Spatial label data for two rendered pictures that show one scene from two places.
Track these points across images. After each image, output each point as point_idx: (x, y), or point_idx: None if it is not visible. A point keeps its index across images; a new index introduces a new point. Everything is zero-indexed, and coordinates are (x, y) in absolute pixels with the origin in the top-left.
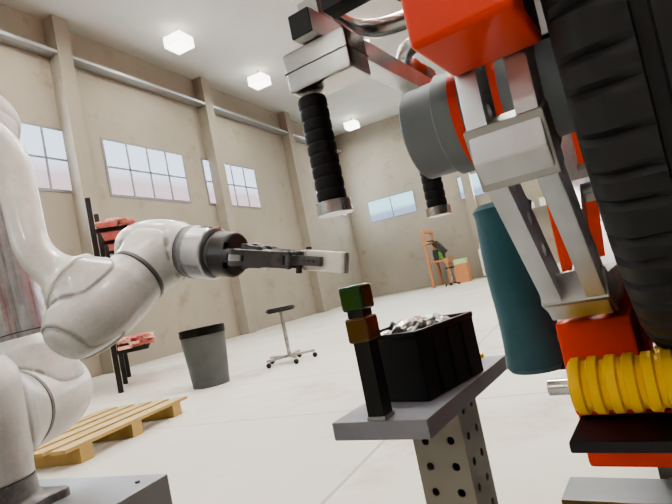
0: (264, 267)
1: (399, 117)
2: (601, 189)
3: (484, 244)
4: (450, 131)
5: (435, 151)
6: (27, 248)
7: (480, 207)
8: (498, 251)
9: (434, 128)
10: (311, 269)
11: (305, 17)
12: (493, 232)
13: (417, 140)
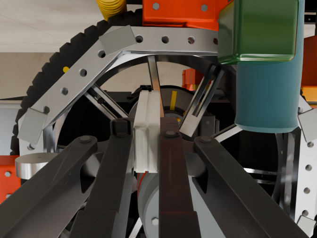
0: (111, 210)
1: (145, 233)
2: (28, 91)
3: (252, 89)
4: (140, 184)
5: (152, 181)
6: None
7: (248, 129)
8: (240, 78)
9: (142, 196)
10: (135, 119)
11: None
12: (240, 98)
13: (145, 199)
